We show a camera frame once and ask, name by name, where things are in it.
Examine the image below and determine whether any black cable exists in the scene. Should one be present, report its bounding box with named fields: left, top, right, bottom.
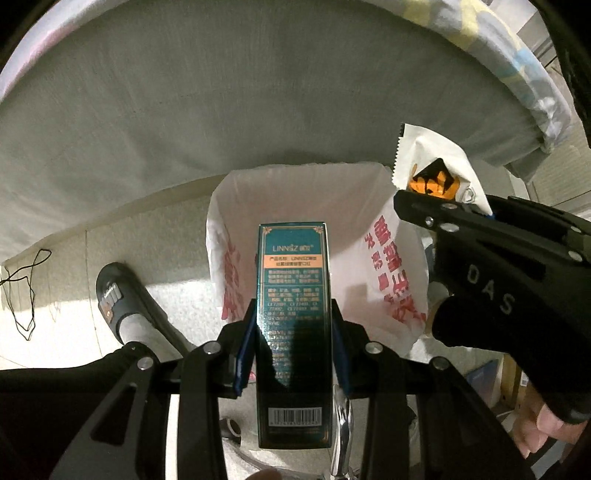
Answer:
left=0, top=248, right=53, bottom=342

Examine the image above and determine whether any circle patterned grey bedsheet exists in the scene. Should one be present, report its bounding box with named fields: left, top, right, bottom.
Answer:
left=1, top=1, right=572, bottom=259

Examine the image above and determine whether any person right hand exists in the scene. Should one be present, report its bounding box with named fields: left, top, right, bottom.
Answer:
left=511, top=383, right=587, bottom=458

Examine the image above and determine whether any white orange snack bag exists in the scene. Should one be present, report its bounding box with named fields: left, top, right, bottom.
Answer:
left=392, top=124, right=493, bottom=216

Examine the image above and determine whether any dark slipper left foot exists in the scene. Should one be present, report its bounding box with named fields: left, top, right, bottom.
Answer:
left=95, top=262, right=193, bottom=362

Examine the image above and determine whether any teal cosmetics box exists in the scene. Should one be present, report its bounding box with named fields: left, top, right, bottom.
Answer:
left=255, top=221, right=335, bottom=451

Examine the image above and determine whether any white red trash bag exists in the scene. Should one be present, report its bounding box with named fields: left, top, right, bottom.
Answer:
left=206, top=163, right=428, bottom=356

